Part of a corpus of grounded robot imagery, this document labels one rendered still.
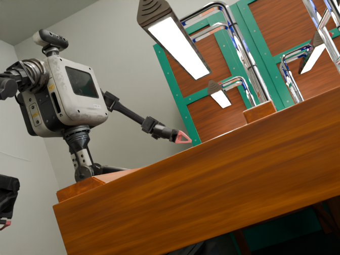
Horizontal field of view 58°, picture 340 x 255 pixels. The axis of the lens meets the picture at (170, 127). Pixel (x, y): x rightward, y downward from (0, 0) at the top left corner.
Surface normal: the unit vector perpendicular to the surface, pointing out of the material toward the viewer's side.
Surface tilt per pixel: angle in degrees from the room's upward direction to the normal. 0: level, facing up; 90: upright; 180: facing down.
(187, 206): 90
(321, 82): 90
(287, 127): 90
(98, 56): 90
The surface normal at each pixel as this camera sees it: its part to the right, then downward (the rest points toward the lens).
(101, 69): -0.22, -0.08
